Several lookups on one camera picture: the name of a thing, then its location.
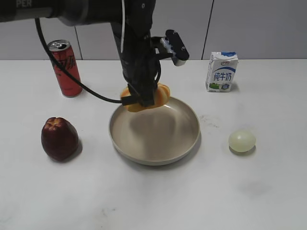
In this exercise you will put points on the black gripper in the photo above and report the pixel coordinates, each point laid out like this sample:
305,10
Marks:
139,70

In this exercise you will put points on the orange yellow croissant bread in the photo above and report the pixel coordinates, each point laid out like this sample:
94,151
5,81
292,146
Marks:
161,97

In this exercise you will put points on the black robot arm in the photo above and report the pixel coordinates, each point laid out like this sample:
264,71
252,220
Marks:
131,21

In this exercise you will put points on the beige round plate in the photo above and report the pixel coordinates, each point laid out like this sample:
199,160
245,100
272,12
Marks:
155,137

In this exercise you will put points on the white milk carton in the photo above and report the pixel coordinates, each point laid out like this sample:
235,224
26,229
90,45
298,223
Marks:
221,71

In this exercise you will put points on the dark red wax apple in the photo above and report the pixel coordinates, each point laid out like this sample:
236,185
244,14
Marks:
59,138

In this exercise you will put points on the white peeled onion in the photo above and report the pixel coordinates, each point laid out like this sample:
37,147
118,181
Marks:
242,140

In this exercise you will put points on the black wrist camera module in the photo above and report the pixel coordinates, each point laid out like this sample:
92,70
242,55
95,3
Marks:
170,46

